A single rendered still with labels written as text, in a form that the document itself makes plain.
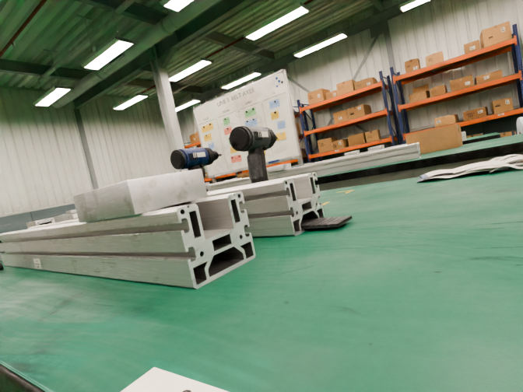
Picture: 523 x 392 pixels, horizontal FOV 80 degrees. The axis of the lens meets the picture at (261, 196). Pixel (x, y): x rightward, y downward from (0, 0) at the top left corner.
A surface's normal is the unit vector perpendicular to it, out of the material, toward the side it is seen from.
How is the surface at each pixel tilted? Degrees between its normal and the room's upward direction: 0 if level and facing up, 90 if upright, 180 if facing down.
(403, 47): 90
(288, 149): 90
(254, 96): 90
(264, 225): 90
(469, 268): 0
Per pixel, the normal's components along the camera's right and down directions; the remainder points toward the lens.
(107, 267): -0.62, 0.18
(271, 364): -0.21, -0.98
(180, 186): 0.76, -0.11
